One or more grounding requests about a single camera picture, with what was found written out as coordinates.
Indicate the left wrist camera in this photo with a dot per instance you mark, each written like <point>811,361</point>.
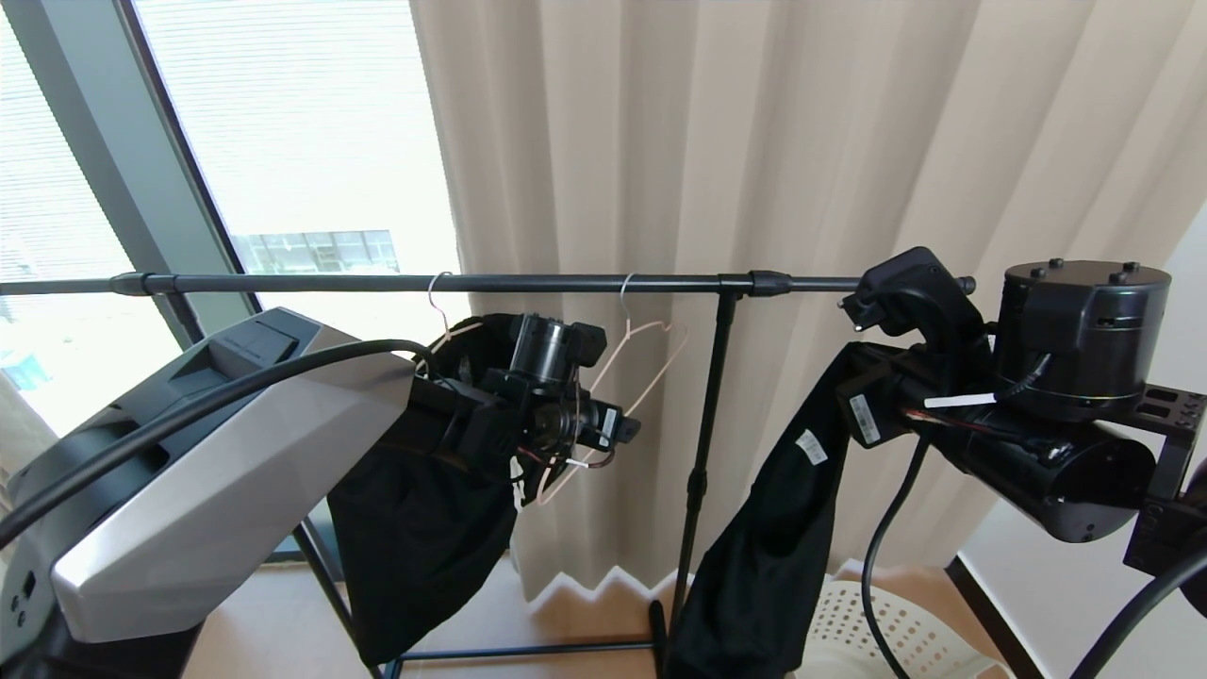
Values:
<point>586,344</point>

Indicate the white laundry basket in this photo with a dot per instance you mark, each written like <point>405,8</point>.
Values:
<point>905,632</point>

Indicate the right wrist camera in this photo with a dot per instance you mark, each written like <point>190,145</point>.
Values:
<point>915,288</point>

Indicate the black garment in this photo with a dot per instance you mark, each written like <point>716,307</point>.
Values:
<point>754,566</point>

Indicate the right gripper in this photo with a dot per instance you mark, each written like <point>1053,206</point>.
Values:
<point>1056,471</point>

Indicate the black shorts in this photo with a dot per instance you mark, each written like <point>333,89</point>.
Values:
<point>415,547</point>

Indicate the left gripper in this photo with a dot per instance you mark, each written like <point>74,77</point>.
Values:
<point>575,424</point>

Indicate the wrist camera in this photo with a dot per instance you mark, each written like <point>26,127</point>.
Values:
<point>915,288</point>
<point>586,344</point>

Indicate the pink clothes hanger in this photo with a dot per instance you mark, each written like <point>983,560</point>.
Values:
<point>627,321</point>
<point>441,332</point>

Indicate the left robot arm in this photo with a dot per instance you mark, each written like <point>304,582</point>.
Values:
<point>236,471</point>

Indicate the window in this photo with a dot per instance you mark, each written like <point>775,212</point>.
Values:
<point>311,123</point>

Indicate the black clothes rack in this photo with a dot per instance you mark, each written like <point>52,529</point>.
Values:
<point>566,283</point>

